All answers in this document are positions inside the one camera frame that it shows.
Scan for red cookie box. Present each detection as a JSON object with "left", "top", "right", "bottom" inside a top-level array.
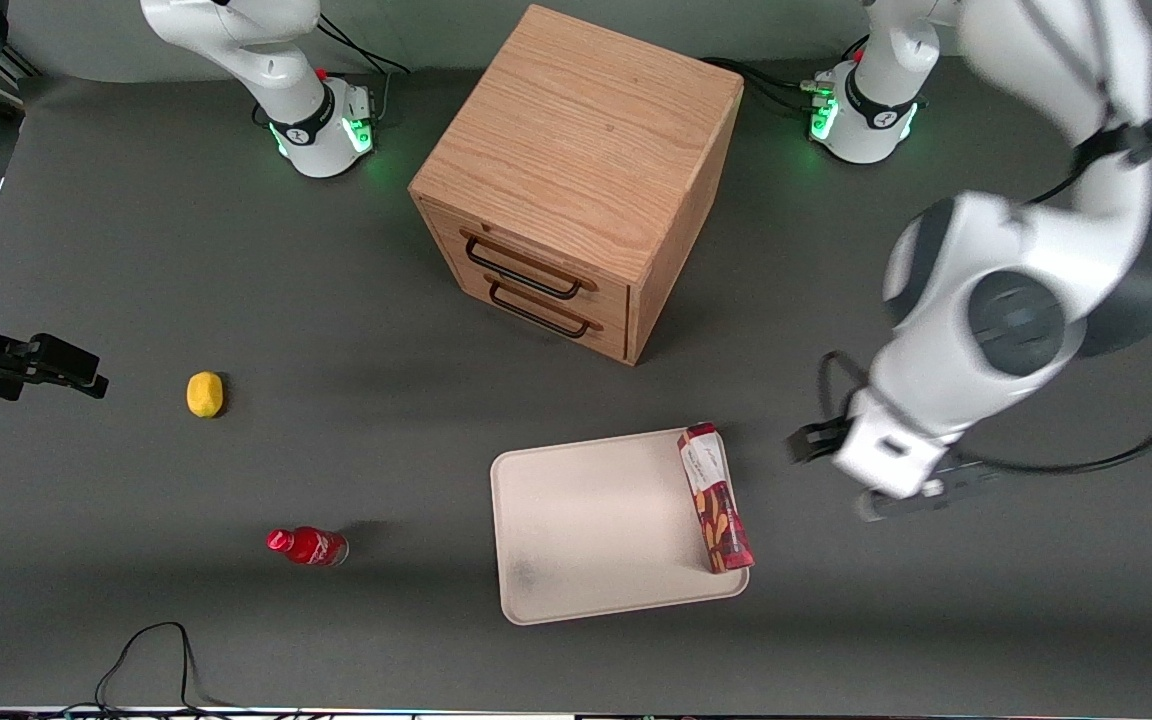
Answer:
[{"left": 676, "top": 421, "right": 756, "bottom": 575}]

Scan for beige plastic tray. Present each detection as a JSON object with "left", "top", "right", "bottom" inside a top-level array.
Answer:
[{"left": 489, "top": 425, "right": 751, "bottom": 627}]

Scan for yellow lemon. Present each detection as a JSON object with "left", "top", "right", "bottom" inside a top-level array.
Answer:
[{"left": 186, "top": 371, "right": 225, "bottom": 419}]

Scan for red cola bottle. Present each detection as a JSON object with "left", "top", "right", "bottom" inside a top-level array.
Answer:
[{"left": 266, "top": 526, "right": 350, "bottom": 568}]

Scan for wooden drawer front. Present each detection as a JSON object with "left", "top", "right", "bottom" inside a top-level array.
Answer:
[
  {"left": 419, "top": 198, "right": 633, "bottom": 319},
  {"left": 433, "top": 255, "right": 630, "bottom": 363}
]

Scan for wooden two-drawer cabinet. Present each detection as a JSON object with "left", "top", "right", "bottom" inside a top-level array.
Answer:
[{"left": 408, "top": 4, "right": 746, "bottom": 367}]

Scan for black looped table cable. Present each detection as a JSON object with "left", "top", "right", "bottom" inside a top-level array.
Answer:
[{"left": 94, "top": 621, "right": 232, "bottom": 715}]

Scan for aluminium frame rail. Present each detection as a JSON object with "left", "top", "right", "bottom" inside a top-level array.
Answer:
[{"left": 0, "top": 40, "right": 45, "bottom": 113}]

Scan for black wire drawer handle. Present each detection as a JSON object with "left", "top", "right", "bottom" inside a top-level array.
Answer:
[
  {"left": 462, "top": 230, "right": 599, "bottom": 301},
  {"left": 484, "top": 273, "right": 604, "bottom": 340}
]

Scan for black left arm base cables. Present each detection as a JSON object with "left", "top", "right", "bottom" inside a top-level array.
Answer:
[{"left": 700, "top": 34, "right": 873, "bottom": 113}]

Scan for black arm base cables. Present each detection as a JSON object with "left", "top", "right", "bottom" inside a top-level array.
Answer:
[
  {"left": 700, "top": 34, "right": 873, "bottom": 113},
  {"left": 316, "top": 14, "right": 413, "bottom": 123}
]

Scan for black right arm base cables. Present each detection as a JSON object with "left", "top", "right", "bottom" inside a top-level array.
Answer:
[{"left": 316, "top": 14, "right": 413, "bottom": 123}]

